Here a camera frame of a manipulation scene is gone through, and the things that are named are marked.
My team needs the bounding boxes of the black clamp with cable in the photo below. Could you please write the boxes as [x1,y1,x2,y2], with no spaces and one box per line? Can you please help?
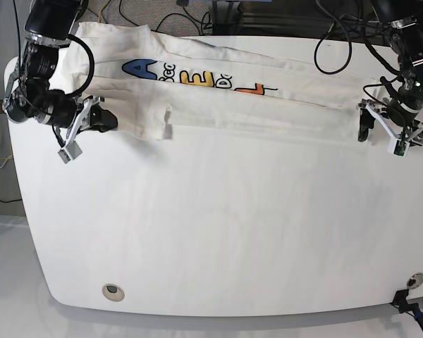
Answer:
[391,289,423,332]

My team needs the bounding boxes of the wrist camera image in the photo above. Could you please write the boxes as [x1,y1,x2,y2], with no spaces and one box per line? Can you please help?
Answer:
[388,138,410,157]
[58,142,82,164]

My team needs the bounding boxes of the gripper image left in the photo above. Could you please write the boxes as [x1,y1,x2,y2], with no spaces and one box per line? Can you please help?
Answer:
[38,96,118,147]

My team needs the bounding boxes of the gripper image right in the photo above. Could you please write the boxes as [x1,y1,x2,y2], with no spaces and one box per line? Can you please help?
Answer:
[357,99,423,146]

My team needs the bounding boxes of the white printed T-shirt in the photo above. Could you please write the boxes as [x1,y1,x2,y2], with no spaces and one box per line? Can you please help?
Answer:
[76,22,385,140]

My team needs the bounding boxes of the right table cable grommet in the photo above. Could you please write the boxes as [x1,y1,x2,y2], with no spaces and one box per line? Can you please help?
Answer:
[406,273,423,289]

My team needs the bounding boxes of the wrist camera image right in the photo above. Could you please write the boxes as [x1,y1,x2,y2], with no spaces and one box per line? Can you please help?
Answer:
[388,138,410,157]

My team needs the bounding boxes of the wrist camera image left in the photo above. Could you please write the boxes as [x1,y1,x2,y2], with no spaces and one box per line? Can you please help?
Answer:
[58,142,82,164]

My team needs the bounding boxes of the left table cable grommet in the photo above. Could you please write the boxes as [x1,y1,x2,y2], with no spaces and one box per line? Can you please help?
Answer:
[102,284,125,302]

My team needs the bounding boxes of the table cable grommet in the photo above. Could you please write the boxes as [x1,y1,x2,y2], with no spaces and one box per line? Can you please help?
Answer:
[406,273,423,289]
[102,284,125,302]

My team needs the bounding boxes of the black aluminium frame stand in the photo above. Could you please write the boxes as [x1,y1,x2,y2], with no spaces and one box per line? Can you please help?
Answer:
[207,1,247,36]

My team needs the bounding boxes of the yellow cable on floor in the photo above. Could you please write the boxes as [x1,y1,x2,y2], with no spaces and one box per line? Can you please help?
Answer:
[97,0,111,23]

